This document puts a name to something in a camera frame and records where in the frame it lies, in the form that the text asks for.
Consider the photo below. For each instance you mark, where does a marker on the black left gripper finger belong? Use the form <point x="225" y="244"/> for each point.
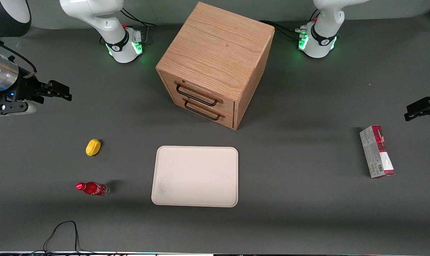
<point x="419" y="105"/>
<point x="416" y="115"/>

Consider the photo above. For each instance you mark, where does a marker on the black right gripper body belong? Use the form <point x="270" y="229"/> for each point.
<point x="25" y="88"/>

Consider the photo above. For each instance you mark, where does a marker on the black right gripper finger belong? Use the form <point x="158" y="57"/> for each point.
<point x="60" y="87"/>
<point x="63" y="96"/>

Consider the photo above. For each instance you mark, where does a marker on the red coke bottle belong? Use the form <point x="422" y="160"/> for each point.
<point x="94" y="188"/>

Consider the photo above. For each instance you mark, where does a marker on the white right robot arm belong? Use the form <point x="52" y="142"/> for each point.
<point x="94" y="10"/>

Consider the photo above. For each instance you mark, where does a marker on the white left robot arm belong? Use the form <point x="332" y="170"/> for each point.
<point x="329" y="14"/>

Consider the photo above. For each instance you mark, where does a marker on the beige rectangular tray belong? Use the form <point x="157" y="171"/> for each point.
<point x="195" y="176"/>

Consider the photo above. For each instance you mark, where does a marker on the red white carton box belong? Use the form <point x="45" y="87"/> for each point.
<point x="378" y="153"/>

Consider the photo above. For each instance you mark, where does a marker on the yellow lemon toy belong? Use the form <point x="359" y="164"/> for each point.
<point x="93" y="147"/>

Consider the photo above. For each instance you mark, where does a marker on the wooden drawer cabinet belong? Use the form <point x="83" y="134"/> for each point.
<point x="218" y="46"/>

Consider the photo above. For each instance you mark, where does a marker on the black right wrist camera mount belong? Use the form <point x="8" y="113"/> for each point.
<point x="8" y="107"/>

